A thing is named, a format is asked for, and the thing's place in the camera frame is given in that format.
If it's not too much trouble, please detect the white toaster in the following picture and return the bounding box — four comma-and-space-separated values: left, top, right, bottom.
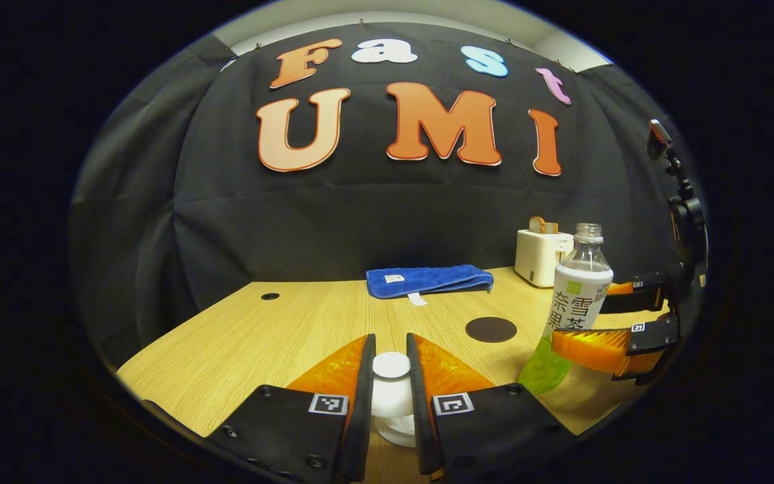
515, 229, 574, 288

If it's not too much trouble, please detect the white teacup lid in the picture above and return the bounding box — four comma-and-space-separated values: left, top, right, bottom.
372, 352, 415, 419

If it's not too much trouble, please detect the blue towel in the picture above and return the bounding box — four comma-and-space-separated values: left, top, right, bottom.
366, 264, 495, 307

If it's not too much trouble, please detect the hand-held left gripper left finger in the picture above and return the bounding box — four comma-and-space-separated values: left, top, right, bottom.
206, 333, 377, 483

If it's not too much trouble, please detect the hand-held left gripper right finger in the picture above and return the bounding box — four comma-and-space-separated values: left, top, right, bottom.
406, 332, 579, 479

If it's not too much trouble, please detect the black backdrop cloth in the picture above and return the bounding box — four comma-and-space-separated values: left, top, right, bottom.
70, 22, 710, 367

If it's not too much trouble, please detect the dark round coaster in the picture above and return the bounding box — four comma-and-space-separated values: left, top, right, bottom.
465, 317, 518, 344

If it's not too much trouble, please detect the clear water bottle white label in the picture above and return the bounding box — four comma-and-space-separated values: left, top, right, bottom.
518, 223, 614, 396

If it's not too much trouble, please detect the white teacup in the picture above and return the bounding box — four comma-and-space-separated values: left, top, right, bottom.
375, 414, 419, 448

